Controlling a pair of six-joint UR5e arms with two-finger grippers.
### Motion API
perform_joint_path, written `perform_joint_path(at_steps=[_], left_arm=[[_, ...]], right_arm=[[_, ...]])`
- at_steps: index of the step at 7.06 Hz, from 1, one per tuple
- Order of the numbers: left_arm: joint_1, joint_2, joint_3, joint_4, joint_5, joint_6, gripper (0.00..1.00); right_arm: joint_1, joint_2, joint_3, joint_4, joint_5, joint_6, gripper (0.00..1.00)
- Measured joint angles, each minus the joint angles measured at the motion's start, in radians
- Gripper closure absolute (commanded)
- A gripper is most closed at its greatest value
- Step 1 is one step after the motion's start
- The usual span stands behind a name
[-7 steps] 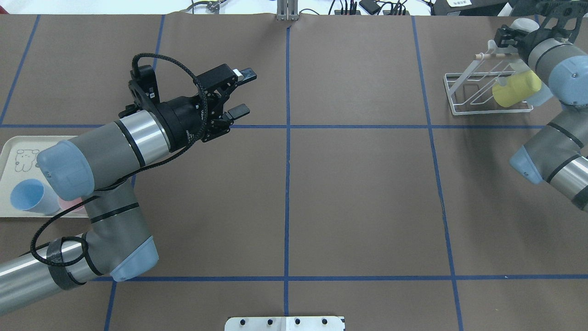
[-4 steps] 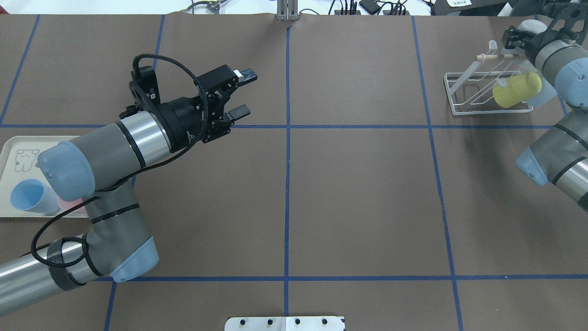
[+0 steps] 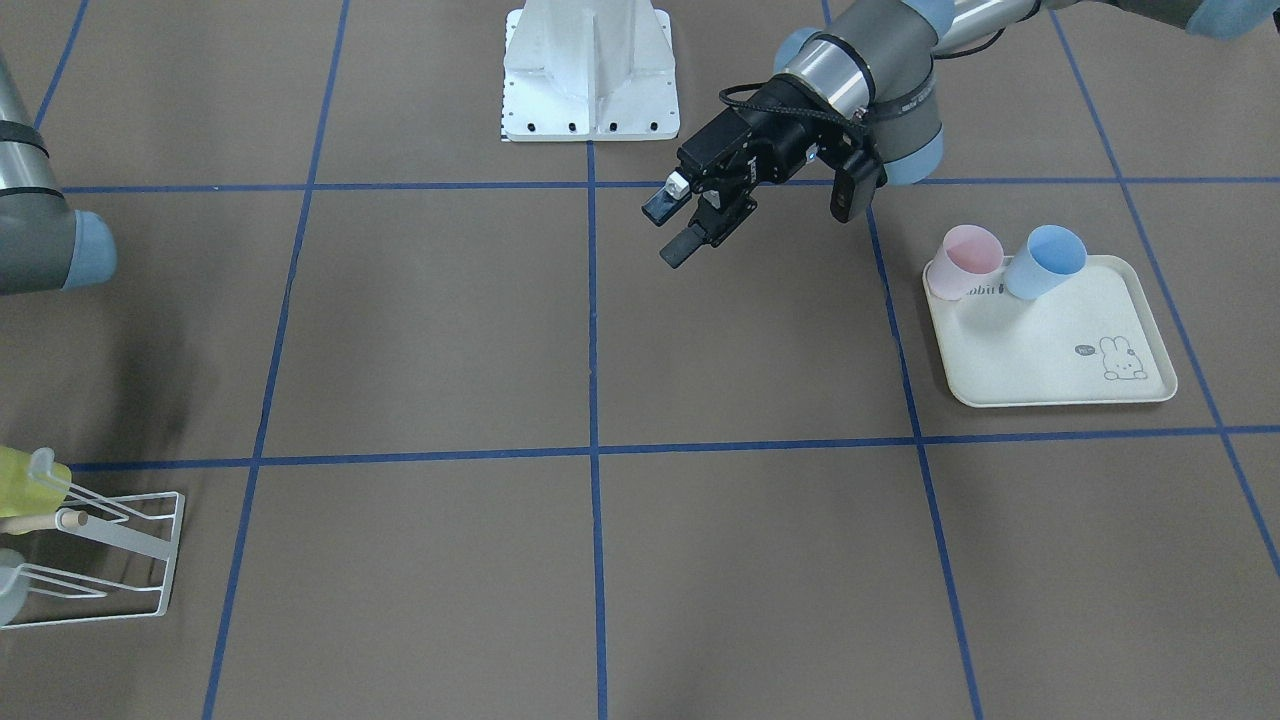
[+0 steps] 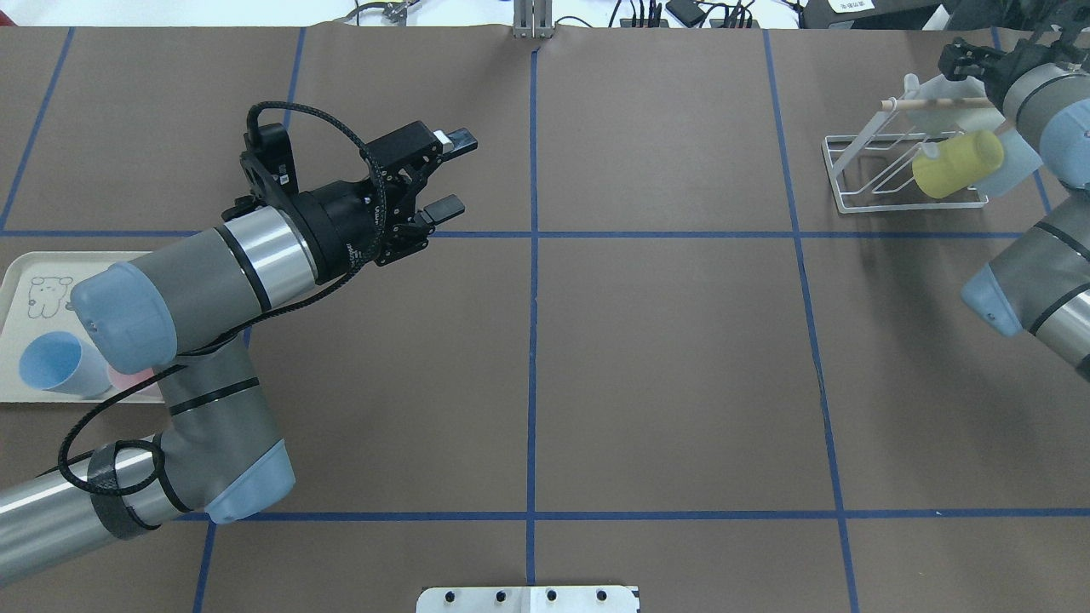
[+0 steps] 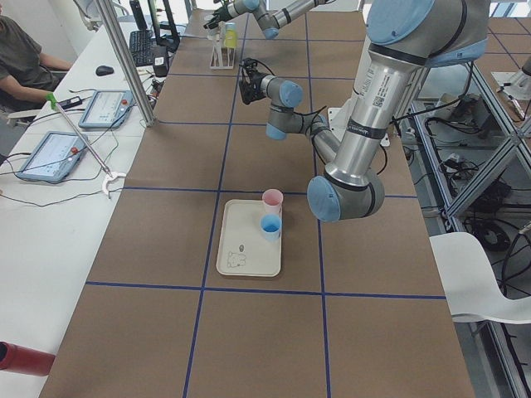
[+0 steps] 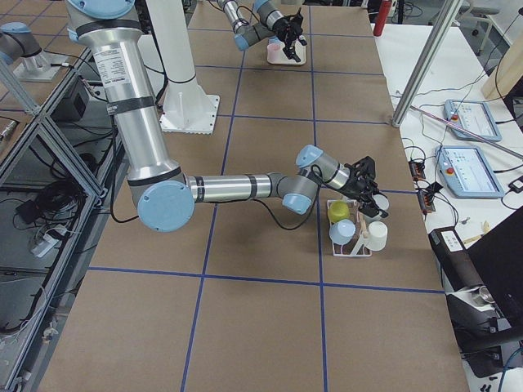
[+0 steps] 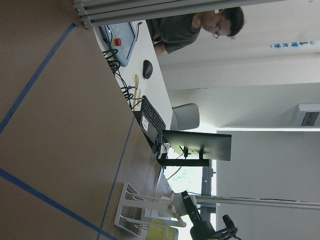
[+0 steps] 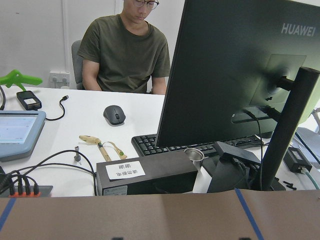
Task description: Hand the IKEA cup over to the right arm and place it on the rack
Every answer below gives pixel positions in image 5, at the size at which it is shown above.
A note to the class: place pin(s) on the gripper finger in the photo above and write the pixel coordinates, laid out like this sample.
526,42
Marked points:
212,24

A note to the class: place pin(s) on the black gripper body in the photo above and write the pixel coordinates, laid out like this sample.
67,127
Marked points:
255,82
224,12

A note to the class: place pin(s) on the yellow plastic cup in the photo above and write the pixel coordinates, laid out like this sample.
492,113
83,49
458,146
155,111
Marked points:
230,39

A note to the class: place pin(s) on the grey plastic cup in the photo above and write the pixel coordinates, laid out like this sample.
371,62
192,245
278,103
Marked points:
215,35

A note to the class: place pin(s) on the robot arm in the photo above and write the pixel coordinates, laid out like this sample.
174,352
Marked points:
269,23
403,36

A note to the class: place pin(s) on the pink plastic cup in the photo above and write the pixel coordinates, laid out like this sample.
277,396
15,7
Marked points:
272,200

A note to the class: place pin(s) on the black box device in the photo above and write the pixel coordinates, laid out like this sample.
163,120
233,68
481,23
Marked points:
160,66

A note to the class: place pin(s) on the black keyboard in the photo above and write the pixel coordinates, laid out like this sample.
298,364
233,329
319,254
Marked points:
140,47

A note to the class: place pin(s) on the black computer mouse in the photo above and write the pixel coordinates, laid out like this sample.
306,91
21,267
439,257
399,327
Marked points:
104,70

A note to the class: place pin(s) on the far teach pendant tablet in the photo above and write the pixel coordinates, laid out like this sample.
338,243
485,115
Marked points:
107,109

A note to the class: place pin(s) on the teach pendant tablet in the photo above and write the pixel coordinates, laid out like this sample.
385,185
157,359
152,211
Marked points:
107,109
53,159

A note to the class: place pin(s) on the black power adapter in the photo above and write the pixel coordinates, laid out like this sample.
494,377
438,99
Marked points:
70,103

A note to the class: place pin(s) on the cream serving tray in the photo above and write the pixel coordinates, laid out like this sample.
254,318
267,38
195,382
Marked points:
243,251

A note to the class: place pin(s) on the metal reacher grabber stick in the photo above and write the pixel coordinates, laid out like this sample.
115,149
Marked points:
110,176

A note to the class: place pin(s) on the person in olive shirt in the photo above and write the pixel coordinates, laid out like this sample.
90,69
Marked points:
27,72

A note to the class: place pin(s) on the near teach pendant tablet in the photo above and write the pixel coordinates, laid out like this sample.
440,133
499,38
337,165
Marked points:
53,159

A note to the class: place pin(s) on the white plastic chair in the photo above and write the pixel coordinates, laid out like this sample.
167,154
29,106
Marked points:
471,289

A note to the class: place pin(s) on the red bottle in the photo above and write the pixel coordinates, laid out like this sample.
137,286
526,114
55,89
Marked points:
24,360

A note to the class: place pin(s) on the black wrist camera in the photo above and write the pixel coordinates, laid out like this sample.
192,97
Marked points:
249,65

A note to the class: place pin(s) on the white wire cup rack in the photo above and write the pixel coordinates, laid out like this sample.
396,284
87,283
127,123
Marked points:
222,58

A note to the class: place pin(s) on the aluminium frame post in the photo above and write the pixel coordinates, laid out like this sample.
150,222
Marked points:
121,50

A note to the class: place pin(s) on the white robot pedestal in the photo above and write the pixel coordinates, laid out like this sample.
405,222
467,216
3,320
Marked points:
370,116

